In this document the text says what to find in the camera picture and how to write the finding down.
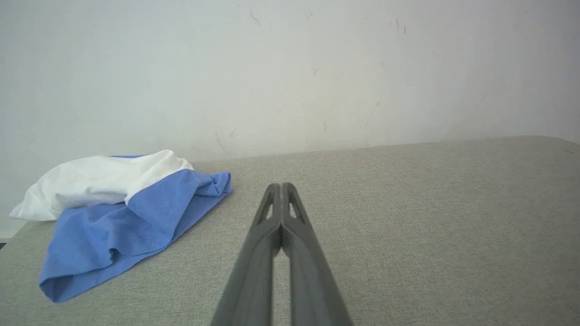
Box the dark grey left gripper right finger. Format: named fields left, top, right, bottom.
left=281, top=183, right=354, bottom=326

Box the grey fabric sofa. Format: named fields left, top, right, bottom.
left=0, top=135, right=580, bottom=326

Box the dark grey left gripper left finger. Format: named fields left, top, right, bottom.
left=211, top=183, right=282, bottom=326

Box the blue and white shirt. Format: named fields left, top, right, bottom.
left=9, top=149, right=234, bottom=303

